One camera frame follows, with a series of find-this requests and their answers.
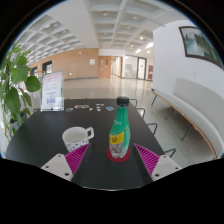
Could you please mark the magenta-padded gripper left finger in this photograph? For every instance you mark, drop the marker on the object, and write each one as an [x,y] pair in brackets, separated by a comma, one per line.
[58,165]

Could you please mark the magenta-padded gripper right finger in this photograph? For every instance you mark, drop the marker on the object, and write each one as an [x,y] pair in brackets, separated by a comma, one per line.
[165,166]

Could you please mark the green plastic drink bottle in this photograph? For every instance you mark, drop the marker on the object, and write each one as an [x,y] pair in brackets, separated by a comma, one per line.
[120,130]

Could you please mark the white polka-dot mug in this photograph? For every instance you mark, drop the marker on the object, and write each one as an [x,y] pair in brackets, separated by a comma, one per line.
[75,138]

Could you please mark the flat round red coaster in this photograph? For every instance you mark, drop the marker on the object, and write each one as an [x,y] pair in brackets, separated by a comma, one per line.
[118,160]

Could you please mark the green round badge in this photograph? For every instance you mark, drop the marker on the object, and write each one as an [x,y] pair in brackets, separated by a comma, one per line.
[69,109]

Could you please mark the colourful round badge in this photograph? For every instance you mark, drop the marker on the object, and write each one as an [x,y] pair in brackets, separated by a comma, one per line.
[85,106]
[78,106]

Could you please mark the long white bench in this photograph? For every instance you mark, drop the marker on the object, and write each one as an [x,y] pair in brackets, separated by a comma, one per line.
[196,110]

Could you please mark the clear acrylic sign stand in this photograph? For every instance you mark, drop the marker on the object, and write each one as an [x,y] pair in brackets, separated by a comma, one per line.
[52,90]

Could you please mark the potted green leafy plant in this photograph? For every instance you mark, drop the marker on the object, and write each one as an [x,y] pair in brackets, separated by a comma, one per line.
[15,73]

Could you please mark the framed landscape painting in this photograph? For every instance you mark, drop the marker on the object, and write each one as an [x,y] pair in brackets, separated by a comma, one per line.
[200,45]

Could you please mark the recessed ceiling lights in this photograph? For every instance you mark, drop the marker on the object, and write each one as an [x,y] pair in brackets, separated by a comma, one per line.
[141,37]

